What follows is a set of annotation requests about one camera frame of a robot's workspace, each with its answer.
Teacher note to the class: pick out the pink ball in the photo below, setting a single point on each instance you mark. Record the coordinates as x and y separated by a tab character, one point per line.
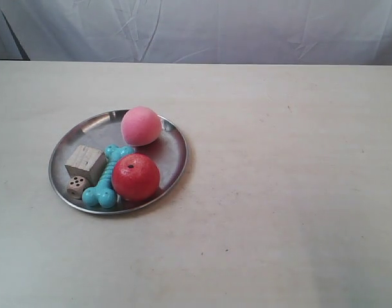
140	126

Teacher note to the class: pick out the red ball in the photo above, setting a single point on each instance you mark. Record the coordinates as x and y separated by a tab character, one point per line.
136	177

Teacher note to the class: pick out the turquoise rubber bone toy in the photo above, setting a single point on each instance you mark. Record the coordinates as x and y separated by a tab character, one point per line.
103	193

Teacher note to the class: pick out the round silver metal plate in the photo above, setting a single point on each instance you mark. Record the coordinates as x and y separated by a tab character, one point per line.
170	152

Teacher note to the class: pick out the large wooden cube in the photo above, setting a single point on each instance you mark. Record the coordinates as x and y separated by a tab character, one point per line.
86	162

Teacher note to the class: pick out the small wooden die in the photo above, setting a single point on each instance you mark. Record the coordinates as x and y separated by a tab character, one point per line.
76	186

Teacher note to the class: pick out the blue-grey backdrop cloth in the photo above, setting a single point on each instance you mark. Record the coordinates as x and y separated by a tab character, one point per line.
198	32

